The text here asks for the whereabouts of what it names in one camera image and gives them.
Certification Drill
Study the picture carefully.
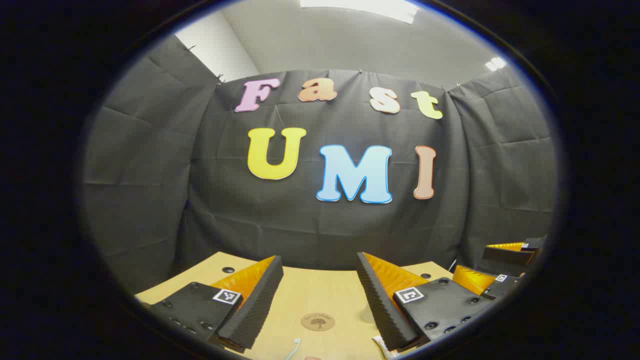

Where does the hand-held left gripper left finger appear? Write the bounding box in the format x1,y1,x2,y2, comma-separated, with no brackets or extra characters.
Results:
148,255,284,354

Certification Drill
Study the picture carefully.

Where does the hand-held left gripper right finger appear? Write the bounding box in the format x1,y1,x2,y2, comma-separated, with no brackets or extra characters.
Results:
356,252,493,352

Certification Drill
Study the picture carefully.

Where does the white toothpaste tube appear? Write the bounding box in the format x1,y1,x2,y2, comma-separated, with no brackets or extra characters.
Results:
372,335,396,360

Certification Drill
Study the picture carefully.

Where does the round wooden coaster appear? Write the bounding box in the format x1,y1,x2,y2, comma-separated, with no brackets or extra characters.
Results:
301,312,336,331

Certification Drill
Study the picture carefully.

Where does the light wooden desktop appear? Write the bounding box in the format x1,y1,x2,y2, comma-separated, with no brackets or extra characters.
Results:
135,251,456,360

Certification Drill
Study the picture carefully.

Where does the black backdrop cloth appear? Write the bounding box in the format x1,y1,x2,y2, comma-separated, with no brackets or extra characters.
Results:
82,35,558,296

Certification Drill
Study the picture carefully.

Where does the large ceiling light panel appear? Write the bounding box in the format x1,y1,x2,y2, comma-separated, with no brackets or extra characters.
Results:
300,0,420,25

